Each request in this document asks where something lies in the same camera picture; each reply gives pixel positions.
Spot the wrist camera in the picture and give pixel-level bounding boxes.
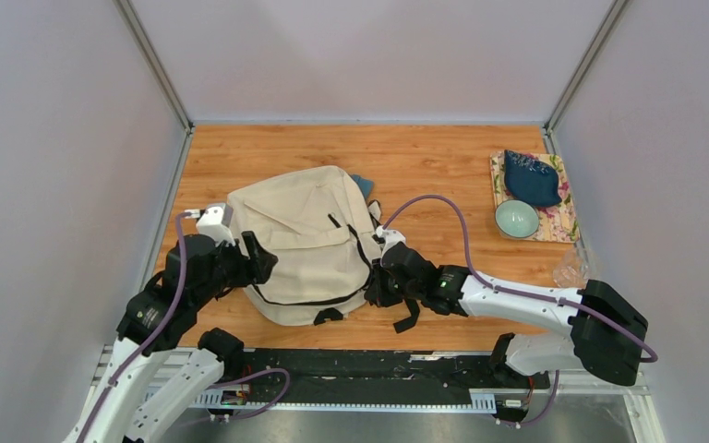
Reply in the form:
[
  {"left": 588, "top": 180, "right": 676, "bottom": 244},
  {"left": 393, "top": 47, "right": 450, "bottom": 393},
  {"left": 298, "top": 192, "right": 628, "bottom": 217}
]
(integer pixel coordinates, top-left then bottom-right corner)
[
  {"left": 185, "top": 203, "right": 235, "bottom": 245},
  {"left": 374, "top": 225, "right": 406, "bottom": 252}
]

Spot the floral placemat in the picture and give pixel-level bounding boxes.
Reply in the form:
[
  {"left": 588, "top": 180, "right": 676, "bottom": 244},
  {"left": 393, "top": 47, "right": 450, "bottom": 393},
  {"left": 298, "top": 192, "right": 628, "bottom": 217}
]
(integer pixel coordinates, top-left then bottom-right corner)
[{"left": 489, "top": 150, "right": 580, "bottom": 244}]

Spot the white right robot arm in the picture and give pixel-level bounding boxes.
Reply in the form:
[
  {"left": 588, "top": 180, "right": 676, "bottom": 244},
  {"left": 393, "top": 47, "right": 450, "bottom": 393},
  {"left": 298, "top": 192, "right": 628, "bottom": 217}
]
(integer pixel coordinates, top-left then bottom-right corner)
[{"left": 365, "top": 242, "right": 657, "bottom": 387}]

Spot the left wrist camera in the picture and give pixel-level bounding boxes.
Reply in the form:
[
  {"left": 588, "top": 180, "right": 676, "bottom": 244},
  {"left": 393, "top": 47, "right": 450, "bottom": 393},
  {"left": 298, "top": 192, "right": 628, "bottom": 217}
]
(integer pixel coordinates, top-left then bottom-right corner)
[{"left": 185, "top": 203, "right": 235, "bottom": 245}]

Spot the dark blue embroidered pouch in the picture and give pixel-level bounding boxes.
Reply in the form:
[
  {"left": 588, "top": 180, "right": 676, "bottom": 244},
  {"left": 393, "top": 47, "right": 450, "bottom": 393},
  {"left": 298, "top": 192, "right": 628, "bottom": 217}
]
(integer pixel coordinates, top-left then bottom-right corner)
[{"left": 503, "top": 150, "right": 562, "bottom": 208}]

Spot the light green ceramic bowl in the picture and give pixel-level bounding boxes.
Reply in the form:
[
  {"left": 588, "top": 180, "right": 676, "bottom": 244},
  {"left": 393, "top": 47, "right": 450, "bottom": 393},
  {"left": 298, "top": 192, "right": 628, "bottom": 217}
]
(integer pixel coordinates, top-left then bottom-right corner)
[{"left": 495, "top": 199, "right": 540, "bottom": 239}]

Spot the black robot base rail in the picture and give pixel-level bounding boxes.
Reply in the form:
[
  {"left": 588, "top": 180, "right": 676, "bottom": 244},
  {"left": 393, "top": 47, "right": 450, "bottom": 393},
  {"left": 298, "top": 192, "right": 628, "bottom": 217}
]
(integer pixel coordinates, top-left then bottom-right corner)
[{"left": 202, "top": 348, "right": 553, "bottom": 421}]

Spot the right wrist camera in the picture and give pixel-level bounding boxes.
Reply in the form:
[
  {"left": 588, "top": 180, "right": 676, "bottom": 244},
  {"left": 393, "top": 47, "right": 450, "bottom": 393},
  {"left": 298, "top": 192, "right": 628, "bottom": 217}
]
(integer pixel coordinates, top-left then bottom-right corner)
[{"left": 374, "top": 225, "right": 406, "bottom": 252}]

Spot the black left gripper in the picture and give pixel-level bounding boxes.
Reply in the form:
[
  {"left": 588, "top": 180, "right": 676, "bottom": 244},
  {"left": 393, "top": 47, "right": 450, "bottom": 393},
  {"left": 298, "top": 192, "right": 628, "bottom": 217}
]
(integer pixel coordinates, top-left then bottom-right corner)
[{"left": 193, "top": 229, "right": 279, "bottom": 306}]

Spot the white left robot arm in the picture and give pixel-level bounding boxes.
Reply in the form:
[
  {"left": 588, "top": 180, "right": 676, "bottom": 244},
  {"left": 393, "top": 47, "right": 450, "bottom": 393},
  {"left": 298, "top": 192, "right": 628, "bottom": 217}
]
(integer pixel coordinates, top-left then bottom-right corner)
[{"left": 66, "top": 231, "right": 279, "bottom": 442}]

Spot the clear drinking glass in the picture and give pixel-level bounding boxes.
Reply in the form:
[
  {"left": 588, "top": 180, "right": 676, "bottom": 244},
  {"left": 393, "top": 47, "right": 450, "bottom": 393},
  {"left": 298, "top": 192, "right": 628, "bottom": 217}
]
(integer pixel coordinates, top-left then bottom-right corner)
[{"left": 552, "top": 246, "right": 598, "bottom": 288}]

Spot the beige canvas backpack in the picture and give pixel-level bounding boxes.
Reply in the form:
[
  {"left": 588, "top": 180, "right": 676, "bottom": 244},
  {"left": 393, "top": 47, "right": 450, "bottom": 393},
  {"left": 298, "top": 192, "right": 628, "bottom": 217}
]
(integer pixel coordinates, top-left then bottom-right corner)
[{"left": 226, "top": 166, "right": 405, "bottom": 327}]

